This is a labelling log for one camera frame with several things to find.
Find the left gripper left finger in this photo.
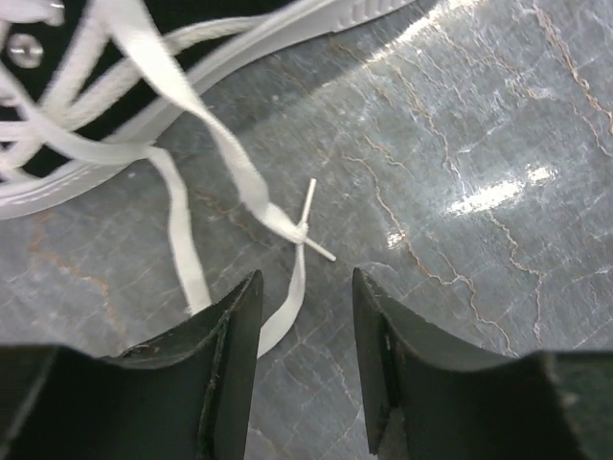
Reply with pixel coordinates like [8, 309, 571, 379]
[1, 271, 263, 459]

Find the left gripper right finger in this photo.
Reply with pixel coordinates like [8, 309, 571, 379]
[352, 269, 612, 459]

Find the black white sneaker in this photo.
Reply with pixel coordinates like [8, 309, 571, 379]
[1, 1, 400, 355]

